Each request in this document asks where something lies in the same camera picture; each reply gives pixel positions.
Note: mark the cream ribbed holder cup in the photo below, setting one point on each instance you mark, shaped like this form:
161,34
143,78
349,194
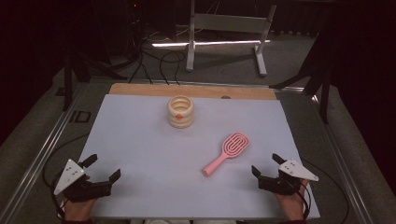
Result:
180,119

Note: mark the bright light strip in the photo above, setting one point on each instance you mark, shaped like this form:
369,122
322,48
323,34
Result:
211,43

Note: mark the white metal stand frame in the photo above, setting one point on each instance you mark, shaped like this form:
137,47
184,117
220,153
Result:
229,22

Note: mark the pink hairbrush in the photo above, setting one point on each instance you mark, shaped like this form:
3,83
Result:
232,147

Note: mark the black floor bracket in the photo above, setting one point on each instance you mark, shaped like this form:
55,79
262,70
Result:
80,116

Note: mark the white board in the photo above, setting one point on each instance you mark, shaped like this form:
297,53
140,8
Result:
174,174

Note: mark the person's left hand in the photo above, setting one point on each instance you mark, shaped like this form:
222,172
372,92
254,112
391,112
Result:
77,211

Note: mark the black stand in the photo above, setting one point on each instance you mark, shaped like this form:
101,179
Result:
324,93
67,84

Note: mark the aluminium rail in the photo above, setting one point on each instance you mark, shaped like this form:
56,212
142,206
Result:
37,161
345,174

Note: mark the person's right hand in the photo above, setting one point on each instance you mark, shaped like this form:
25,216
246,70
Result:
292,207

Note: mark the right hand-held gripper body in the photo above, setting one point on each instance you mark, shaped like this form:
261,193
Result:
295,169

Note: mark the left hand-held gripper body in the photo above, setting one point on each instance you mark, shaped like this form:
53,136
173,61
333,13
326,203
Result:
69,175

